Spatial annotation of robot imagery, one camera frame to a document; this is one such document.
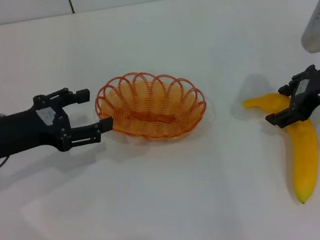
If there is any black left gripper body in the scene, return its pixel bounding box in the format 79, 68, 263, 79
0, 91, 76, 161

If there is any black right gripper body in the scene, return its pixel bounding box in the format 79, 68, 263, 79
282, 63, 320, 122

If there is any yellow banana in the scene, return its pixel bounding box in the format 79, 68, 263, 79
241, 86, 320, 210

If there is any orange woven wire basket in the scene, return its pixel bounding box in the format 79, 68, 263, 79
91, 63, 211, 149

